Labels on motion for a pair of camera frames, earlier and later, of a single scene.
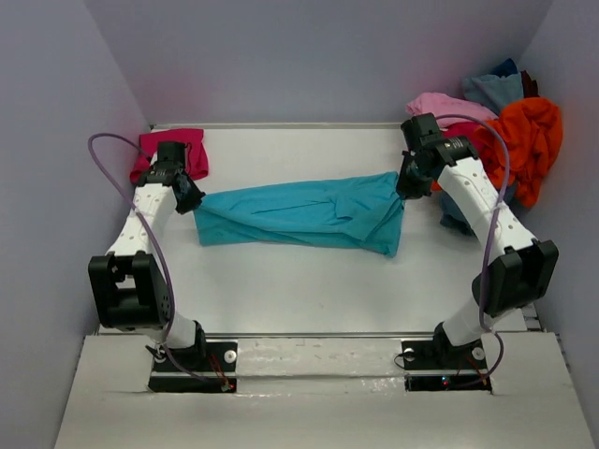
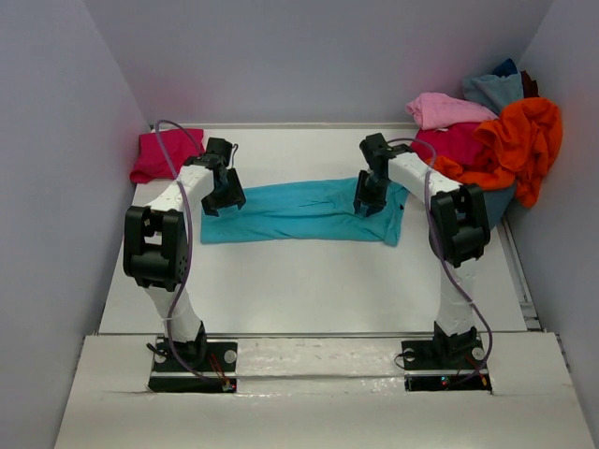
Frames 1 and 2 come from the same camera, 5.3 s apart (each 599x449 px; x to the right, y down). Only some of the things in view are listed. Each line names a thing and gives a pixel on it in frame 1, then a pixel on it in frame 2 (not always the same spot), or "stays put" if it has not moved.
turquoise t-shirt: x=362 y=210 stays put
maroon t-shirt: x=529 y=86 stays put
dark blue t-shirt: x=505 y=68 stays put
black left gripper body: x=192 y=198 -> x=225 y=195
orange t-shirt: x=520 y=145 stays put
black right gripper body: x=413 y=182 -> x=371 y=191
